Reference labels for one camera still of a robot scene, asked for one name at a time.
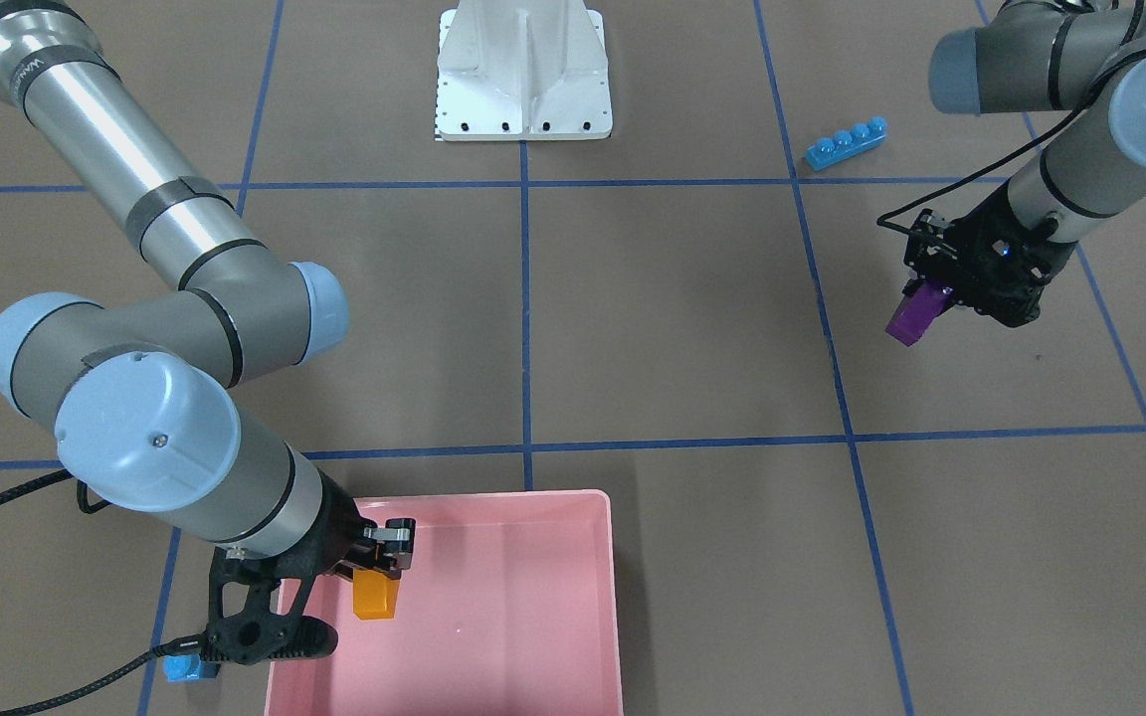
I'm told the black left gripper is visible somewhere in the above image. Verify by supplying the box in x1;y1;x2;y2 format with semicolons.
904;187;1070;329

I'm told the long blue toy block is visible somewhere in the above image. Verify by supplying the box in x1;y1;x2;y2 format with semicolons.
804;116;888;172

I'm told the brown paper table cover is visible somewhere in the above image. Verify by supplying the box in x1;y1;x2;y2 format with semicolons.
0;0;1146;716

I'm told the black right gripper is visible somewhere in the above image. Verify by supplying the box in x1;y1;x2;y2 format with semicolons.
319;477;417;581

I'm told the orange toy block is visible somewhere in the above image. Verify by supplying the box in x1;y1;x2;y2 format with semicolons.
353;568;401;621

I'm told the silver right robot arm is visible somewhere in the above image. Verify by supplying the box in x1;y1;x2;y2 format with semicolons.
0;1;414;579

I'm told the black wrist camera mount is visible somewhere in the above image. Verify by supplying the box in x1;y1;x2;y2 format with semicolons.
201;549;338;664

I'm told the purple toy block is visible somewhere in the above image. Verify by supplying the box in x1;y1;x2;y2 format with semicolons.
885;277;952;346

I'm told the white camera pillar base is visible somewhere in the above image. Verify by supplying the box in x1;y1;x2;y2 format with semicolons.
434;1;614;142

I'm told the pink plastic box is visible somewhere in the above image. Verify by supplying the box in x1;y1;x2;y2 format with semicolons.
265;489;625;715

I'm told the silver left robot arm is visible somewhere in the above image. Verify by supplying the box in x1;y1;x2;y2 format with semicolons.
887;1;1146;344

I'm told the small blue toy block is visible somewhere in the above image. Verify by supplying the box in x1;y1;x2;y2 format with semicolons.
159;653;220;684

